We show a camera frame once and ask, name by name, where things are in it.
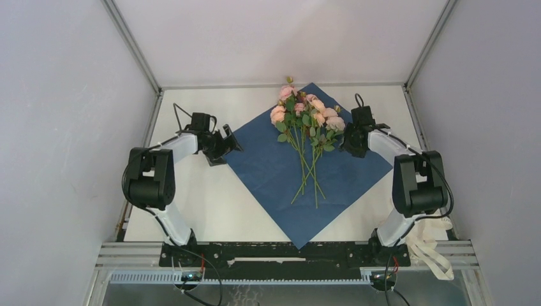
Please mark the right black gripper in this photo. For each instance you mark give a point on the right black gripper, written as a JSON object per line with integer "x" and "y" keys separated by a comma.
{"x": 357, "y": 152}

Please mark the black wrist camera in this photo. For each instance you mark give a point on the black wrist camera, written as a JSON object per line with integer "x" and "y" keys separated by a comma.
{"x": 200, "y": 122}
{"x": 362, "y": 116}

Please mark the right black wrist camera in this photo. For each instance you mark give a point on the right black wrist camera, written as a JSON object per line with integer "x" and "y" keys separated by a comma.
{"x": 362, "y": 116}

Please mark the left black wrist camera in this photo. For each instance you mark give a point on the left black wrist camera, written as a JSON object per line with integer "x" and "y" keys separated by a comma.
{"x": 200, "y": 122}

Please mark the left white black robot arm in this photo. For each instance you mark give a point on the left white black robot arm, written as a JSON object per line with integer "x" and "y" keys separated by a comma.
{"x": 148, "y": 180}

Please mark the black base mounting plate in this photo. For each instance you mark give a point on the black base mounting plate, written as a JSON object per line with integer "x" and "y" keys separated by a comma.
{"x": 278, "y": 261}

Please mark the white slotted cable duct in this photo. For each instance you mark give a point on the white slotted cable duct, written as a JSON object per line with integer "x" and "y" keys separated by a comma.
{"x": 165, "y": 277}

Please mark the aluminium front frame rail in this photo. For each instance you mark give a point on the aluminium front frame rail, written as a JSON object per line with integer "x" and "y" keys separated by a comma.
{"x": 460, "y": 253}

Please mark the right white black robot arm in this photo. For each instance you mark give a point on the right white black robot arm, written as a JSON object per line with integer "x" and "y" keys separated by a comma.
{"x": 419, "y": 186}

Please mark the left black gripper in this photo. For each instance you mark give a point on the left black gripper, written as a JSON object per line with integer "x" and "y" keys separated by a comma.
{"x": 230, "y": 143}

